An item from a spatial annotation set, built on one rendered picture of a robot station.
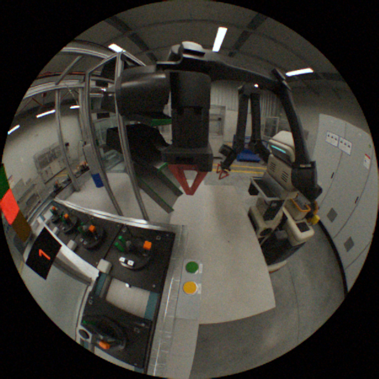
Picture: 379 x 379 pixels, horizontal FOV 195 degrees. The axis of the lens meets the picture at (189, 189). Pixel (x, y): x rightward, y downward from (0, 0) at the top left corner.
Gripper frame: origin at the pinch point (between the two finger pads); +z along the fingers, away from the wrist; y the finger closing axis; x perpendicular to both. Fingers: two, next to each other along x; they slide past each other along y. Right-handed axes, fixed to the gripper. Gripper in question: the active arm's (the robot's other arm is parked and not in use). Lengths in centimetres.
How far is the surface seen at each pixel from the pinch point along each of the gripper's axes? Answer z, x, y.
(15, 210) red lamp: -8.9, -29.7, 22.8
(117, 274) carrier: 26.0, -22.8, 15.5
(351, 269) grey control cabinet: 93, 285, 72
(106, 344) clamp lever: 15.7, -14.0, 38.2
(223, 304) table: 36.8, 14.6, 19.4
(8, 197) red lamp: -11.9, -29.7, 22.8
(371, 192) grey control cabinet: -17, 280, 2
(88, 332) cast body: 14.4, -18.7, 37.2
